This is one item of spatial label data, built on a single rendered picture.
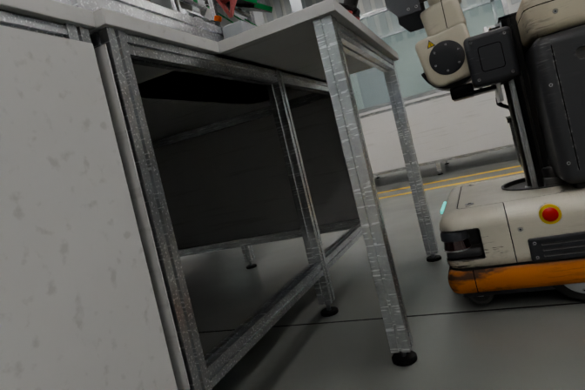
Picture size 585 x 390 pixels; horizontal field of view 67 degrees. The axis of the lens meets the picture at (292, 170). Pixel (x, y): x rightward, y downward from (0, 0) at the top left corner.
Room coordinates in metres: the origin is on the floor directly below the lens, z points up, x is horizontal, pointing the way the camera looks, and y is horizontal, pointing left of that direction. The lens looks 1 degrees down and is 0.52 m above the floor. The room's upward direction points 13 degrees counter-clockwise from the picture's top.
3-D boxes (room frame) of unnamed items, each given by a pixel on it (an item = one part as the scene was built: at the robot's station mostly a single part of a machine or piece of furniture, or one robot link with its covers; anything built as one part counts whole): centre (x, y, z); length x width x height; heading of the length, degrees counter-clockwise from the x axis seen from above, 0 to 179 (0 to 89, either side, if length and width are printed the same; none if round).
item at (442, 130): (5.79, -1.42, 1.13); 3.06 x 1.36 x 2.25; 67
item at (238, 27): (1.40, 0.03, 0.93); 0.21 x 0.07 x 0.06; 157
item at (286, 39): (1.54, -0.03, 0.84); 0.90 x 0.70 x 0.03; 157
